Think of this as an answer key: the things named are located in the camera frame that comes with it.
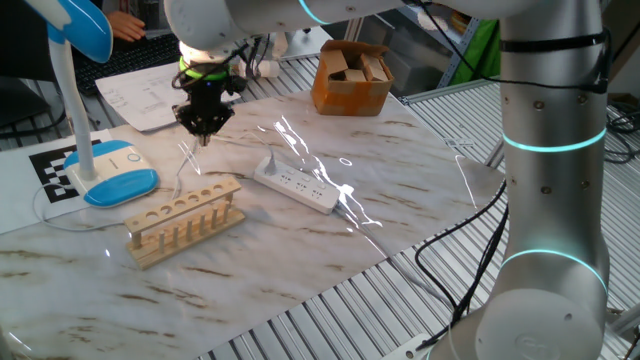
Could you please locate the blue white desk lamp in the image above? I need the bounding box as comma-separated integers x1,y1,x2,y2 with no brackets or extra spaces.
24,0,160,209

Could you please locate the brown cardboard box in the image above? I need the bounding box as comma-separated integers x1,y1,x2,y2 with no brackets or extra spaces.
310,39,395,118

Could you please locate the grey power strip cable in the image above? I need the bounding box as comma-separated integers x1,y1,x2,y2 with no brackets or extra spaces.
332,202,454,307

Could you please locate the white power strip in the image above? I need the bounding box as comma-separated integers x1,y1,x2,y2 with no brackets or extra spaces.
253,155,341,215

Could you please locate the grey metal shelf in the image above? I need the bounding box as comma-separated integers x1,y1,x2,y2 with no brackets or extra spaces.
399,4,481,90

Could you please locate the bare person hand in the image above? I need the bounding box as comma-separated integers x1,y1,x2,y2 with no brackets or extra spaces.
105,10,148,43

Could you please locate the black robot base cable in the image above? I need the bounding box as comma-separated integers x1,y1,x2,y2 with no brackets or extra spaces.
414,179,510,350

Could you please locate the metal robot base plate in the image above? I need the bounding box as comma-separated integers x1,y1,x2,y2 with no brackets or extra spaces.
382,333,432,360

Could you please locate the printed white paper sheet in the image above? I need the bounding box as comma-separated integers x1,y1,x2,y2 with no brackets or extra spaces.
94,62,242,133

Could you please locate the paper sheet with black marker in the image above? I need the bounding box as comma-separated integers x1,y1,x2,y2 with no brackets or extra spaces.
0,128,115,236

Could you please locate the green wrist adapter ring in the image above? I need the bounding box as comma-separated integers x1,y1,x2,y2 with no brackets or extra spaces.
178,56,231,83

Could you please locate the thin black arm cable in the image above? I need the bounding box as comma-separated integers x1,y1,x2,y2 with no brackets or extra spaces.
172,0,614,96

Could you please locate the black monitor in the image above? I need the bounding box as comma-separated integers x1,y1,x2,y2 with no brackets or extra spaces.
0,0,56,129

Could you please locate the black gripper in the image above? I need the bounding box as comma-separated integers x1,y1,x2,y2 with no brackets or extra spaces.
172,78,236,147

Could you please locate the green cloth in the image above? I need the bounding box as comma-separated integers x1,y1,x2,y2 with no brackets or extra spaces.
452,19,502,86

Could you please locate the black keyboard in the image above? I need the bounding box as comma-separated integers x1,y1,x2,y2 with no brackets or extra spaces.
73,33,182,98

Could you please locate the wooden test tube rack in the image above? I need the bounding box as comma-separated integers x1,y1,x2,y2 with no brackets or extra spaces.
123,177,247,271

